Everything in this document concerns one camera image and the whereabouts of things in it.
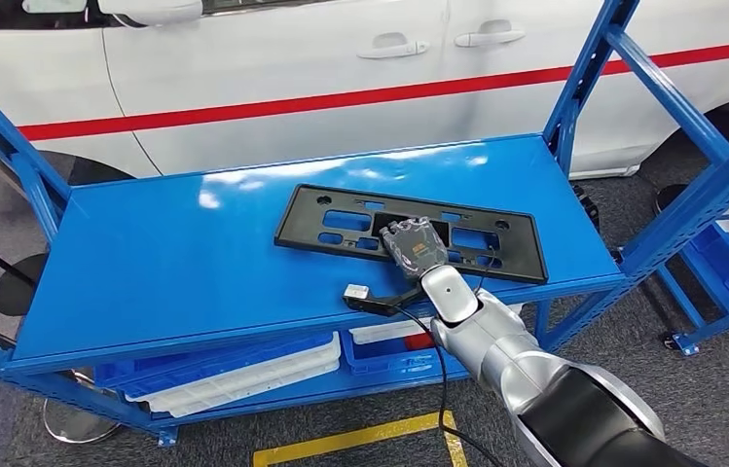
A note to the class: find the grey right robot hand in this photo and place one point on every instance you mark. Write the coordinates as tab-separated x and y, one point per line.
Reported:
415	248

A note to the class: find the black plastic licence plate frame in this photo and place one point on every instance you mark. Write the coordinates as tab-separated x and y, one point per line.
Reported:
296	219

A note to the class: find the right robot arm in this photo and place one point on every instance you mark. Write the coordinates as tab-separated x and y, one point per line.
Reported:
499	348

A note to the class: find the red part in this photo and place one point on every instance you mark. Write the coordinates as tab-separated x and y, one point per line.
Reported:
419	343

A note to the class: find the blue metal shelf rack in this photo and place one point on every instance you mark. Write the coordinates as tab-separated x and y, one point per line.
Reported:
209	258
686	345

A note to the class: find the white car with red stripe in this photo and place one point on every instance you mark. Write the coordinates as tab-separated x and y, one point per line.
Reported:
274	64

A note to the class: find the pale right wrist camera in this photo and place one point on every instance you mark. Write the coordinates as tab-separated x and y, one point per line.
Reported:
357	293

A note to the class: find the chrome stanchion post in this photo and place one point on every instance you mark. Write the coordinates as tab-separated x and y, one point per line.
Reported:
74	425

